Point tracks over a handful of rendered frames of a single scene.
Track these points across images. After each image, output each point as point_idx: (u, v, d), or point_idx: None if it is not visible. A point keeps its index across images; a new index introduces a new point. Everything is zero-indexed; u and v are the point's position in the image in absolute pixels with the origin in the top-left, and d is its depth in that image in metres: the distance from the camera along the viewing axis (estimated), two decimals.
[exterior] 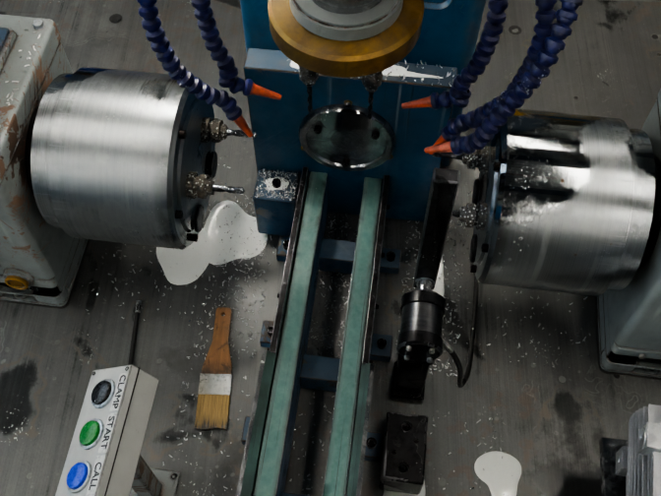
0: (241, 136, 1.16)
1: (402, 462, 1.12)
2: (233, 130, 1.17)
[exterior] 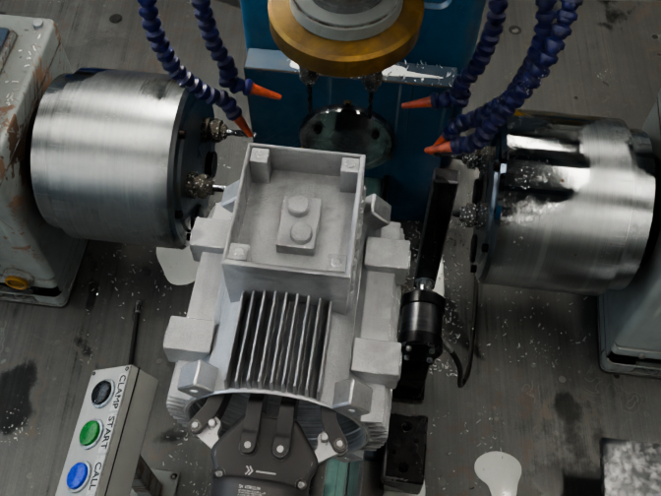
0: (241, 136, 1.16)
1: (402, 462, 1.12)
2: (233, 130, 1.17)
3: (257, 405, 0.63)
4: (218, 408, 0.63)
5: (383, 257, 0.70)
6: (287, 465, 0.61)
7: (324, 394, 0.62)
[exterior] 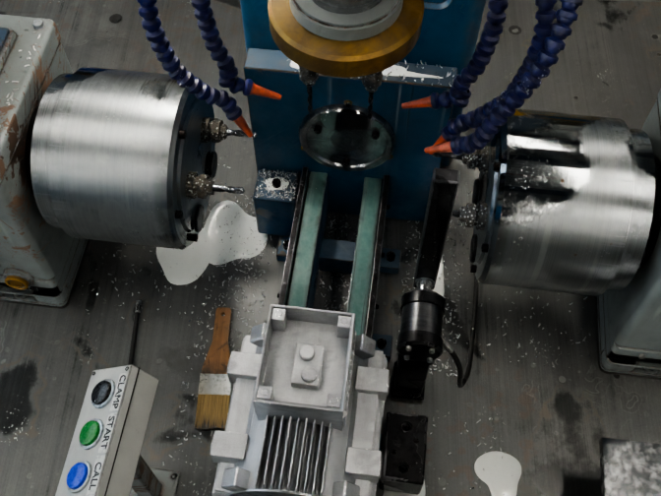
0: (241, 136, 1.16)
1: (402, 462, 1.12)
2: (233, 130, 1.17)
3: None
4: None
5: (369, 383, 0.95)
6: None
7: (326, 491, 0.88)
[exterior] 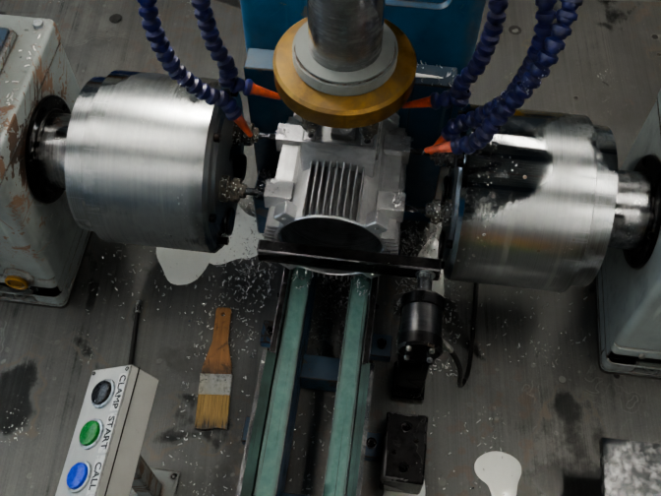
0: (272, 139, 1.16)
1: (402, 462, 1.12)
2: (265, 133, 1.16)
3: None
4: None
5: (394, 146, 1.14)
6: None
7: (360, 218, 1.06)
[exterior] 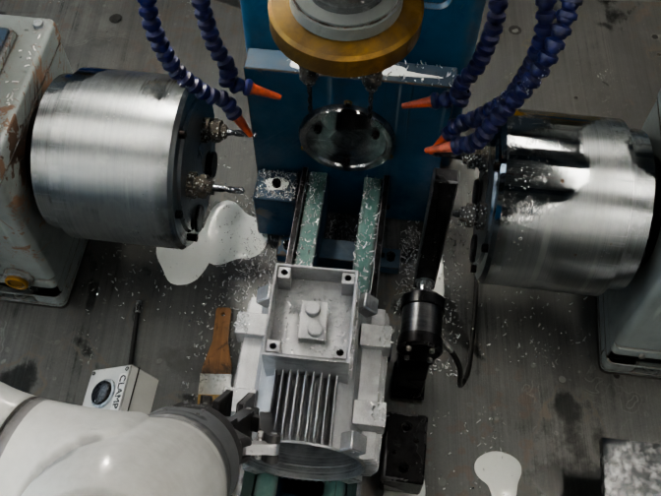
0: (241, 136, 1.16)
1: (402, 462, 1.12)
2: (233, 130, 1.17)
3: None
4: None
5: (373, 339, 0.98)
6: None
7: (333, 441, 0.91)
